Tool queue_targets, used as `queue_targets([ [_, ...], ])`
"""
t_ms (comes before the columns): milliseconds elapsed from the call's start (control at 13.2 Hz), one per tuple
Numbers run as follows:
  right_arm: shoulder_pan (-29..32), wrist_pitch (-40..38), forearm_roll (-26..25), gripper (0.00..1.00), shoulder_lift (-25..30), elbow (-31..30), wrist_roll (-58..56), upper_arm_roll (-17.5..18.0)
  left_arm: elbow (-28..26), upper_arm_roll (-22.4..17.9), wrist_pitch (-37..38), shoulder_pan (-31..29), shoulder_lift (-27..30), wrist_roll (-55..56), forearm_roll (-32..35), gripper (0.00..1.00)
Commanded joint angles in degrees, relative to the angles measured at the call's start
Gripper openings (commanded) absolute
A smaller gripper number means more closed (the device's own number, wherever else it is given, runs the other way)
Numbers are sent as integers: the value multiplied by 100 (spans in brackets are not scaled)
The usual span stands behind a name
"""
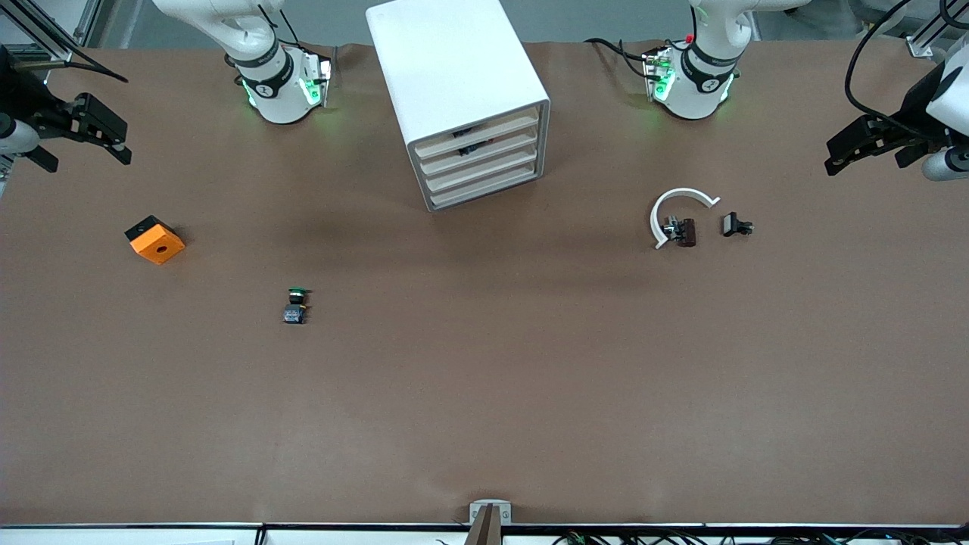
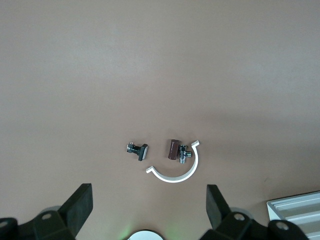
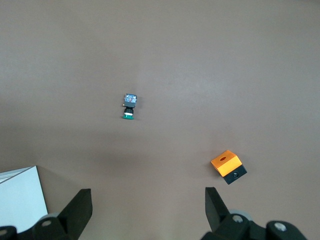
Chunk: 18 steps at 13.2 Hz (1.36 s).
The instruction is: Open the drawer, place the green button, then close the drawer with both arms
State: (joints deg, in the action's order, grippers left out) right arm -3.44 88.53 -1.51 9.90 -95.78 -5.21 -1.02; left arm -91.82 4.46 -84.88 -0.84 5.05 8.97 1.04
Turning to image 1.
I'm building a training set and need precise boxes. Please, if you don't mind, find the green push button switch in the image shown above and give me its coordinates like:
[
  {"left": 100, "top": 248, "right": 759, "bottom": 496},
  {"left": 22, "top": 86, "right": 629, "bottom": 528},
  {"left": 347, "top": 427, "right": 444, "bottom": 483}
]
[{"left": 282, "top": 286, "right": 313, "bottom": 326}]

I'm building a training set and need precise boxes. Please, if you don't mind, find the orange box with black base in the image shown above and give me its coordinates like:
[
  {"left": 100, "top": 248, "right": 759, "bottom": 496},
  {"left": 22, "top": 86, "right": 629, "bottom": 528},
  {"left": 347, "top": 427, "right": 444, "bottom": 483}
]
[{"left": 124, "top": 215, "right": 186, "bottom": 266}]

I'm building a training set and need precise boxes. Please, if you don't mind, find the white curved plastic piece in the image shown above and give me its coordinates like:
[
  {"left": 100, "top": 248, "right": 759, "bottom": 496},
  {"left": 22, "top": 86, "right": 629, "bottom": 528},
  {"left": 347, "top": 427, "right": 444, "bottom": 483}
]
[{"left": 650, "top": 187, "right": 721, "bottom": 251}]

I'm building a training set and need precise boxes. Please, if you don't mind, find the brown table mat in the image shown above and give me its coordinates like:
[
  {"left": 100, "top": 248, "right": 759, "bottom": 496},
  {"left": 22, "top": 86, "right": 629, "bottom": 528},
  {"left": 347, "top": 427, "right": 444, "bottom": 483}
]
[{"left": 0, "top": 39, "right": 969, "bottom": 527}]

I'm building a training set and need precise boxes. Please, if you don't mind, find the aluminium frame profile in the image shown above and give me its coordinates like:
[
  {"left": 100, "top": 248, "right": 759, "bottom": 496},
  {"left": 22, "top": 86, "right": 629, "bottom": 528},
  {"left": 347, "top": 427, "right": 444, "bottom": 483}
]
[
  {"left": 0, "top": 0, "right": 103, "bottom": 65},
  {"left": 907, "top": 0, "right": 969, "bottom": 60}
]

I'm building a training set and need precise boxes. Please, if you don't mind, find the black arm base cable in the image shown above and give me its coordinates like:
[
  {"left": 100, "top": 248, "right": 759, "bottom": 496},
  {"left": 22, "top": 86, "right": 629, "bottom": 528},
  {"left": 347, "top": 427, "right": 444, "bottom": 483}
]
[{"left": 583, "top": 36, "right": 659, "bottom": 80}]

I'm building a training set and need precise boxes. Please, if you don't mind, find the grey metal bracket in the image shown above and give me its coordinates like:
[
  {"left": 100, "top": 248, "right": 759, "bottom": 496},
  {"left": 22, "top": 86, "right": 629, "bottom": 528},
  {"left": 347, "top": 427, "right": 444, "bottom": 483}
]
[{"left": 469, "top": 500, "right": 513, "bottom": 525}]

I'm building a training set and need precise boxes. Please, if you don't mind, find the brown post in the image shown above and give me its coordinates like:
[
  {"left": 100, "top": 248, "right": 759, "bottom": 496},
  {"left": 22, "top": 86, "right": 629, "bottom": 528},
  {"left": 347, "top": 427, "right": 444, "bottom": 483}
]
[{"left": 464, "top": 506, "right": 503, "bottom": 545}]

